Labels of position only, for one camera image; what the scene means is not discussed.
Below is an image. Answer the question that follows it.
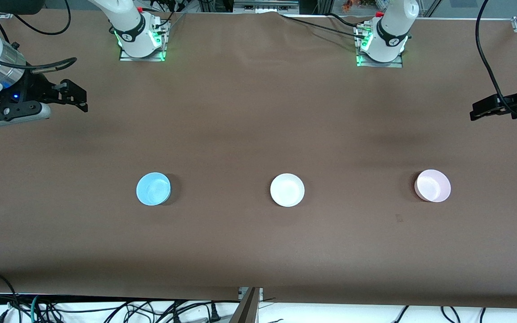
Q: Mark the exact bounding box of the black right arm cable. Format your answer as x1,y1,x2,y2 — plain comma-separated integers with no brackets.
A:
0,0,78,75

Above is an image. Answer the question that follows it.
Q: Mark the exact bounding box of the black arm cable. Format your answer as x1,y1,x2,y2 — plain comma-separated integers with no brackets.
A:
0,0,78,75
475,0,517,120

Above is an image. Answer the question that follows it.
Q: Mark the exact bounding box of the short black table cable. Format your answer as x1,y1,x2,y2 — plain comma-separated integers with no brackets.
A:
326,12,367,28

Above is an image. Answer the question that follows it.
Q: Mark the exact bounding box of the grey metal rack device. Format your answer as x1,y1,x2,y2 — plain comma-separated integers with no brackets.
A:
233,0,300,13

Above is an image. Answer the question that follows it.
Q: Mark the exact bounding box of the aluminium profile beam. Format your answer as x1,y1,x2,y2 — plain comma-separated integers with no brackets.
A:
229,287,264,323

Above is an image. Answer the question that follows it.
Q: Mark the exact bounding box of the pink bowl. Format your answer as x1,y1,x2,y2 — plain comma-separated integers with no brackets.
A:
414,169,451,203

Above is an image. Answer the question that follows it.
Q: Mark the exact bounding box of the long black table cable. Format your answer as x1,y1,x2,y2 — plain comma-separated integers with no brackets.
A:
281,15,368,40

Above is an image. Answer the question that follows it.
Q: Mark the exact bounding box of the blue bowl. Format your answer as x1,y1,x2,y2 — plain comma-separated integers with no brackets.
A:
136,172,172,206

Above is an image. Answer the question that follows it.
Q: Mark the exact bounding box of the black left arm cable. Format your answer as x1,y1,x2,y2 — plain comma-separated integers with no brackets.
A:
475,0,517,120

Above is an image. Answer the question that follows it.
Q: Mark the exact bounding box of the brown table cover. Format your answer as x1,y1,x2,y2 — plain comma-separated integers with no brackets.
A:
0,9,517,310

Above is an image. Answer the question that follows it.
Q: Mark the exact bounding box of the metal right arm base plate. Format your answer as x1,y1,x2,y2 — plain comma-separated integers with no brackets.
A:
119,18,168,62

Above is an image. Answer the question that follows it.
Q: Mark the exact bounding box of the white bowl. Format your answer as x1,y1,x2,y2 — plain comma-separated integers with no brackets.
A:
270,173,306,208

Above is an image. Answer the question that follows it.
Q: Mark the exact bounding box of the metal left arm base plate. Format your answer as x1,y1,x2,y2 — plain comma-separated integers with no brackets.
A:
355,23,404,68

